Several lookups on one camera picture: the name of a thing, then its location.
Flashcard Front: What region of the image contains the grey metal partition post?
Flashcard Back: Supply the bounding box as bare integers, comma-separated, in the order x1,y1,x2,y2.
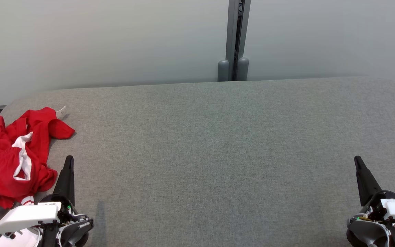
226,0,251,82

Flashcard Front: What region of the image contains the grey cylindrical post cap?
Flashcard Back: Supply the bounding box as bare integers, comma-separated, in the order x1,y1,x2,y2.
236,57,249,81
218,59,230,82

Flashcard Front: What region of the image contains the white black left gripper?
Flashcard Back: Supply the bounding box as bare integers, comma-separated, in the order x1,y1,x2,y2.
0,155,81,234

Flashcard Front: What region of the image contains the red number 23 jersey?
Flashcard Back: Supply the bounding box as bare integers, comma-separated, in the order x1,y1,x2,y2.
0,106,76,240

